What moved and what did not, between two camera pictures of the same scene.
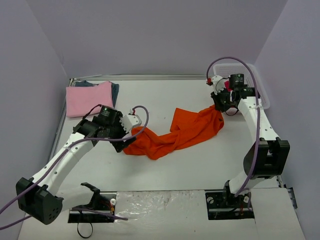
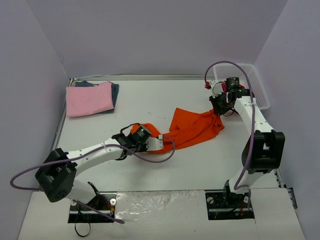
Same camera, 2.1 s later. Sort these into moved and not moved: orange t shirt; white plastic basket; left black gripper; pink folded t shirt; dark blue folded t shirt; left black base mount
Moved: left black gripper; orange t shirt
Not moved: white plastic basket; left black base mount; pink folded t shirt; dark blue folded t shirt
